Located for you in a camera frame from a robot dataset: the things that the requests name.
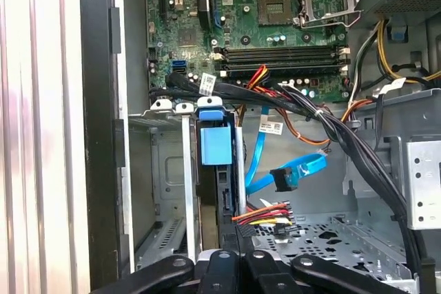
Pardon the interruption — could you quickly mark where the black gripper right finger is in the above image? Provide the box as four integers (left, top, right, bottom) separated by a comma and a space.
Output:
240, 250, 411, 294

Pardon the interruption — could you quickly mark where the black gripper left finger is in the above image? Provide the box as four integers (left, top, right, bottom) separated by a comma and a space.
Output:
90, 250, 240, 294

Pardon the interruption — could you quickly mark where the hard disk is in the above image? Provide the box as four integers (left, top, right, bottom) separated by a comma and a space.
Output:
194, 96, 247, 257

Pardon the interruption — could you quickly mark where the metal disk bay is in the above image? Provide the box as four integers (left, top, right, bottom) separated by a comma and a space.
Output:
127, 97, 242, 274

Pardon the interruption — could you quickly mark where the black RAM slot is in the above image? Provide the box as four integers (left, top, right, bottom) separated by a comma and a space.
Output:
220, 45, 349, 55
220, 69, 349, 81
220, 61, 349, 71
220, 53, 349, 62

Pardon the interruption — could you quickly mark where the black PC case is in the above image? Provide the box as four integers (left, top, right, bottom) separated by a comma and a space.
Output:
79, 0, 441, 294

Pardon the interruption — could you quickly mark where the grey metal drive cage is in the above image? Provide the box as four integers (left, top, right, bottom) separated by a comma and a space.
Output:
344, 88, 441, 230

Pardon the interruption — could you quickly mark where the green motherboard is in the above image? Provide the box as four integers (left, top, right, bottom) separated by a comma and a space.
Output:
146, 0, 362, 104

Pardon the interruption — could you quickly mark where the locking lever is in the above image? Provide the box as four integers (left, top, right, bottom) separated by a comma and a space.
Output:
300, 10, 362, 30

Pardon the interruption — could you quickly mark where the CPU socket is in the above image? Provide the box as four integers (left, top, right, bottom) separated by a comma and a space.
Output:
257, 0, 294, 28

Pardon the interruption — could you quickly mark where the red yellow black disk wire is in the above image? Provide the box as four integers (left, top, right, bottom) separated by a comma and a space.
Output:
232, 200, 294, 238

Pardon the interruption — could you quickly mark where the blue disk wire black plug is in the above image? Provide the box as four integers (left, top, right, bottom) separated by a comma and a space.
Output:
245, 111, 329, 205

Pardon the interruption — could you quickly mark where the orange wire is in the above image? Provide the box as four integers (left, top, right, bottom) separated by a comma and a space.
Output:
237, 98, 375, 146

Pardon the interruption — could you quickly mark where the black wire bundle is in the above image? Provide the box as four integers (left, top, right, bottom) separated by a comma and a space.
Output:
164, 72, 437, 274

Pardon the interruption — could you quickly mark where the yellow black power cable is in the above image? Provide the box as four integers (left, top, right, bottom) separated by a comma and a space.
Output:
351, 18, 441, 102

